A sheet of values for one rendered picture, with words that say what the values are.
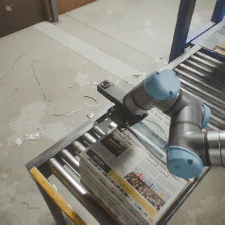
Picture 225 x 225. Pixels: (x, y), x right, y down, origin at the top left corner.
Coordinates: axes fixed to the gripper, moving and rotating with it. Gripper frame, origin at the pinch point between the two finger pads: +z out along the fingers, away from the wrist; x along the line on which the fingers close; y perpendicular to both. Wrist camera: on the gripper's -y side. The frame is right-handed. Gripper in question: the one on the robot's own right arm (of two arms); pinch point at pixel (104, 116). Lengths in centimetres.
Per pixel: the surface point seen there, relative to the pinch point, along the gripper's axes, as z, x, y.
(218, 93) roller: 11, 71, 25
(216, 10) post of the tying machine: 39, 168, -21
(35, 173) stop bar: 25.0, -26.6, 2.8
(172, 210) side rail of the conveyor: 0.4, 0.7, 41.8
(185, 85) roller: 20, 64, 11
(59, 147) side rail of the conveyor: 29.3, -12.1, -0.6
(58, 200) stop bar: 16.5, -26.8, 15.4
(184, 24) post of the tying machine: 29, 107, -22
